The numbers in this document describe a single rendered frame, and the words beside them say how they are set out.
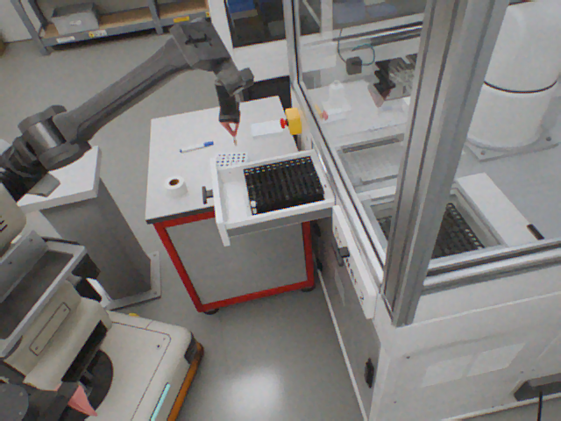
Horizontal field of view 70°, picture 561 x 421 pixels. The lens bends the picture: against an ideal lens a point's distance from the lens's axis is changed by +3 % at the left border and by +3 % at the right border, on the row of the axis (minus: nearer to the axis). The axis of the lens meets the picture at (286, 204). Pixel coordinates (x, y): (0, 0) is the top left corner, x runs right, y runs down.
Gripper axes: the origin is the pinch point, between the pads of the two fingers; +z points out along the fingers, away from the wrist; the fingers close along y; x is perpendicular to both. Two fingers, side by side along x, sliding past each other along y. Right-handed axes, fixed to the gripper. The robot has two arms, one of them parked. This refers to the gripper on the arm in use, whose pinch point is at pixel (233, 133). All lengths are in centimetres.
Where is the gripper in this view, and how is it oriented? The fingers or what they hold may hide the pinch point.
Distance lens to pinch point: 140.7
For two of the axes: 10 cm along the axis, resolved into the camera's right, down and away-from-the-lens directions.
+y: -0.3, -6.9, 7.2
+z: 0.7, 7.2, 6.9
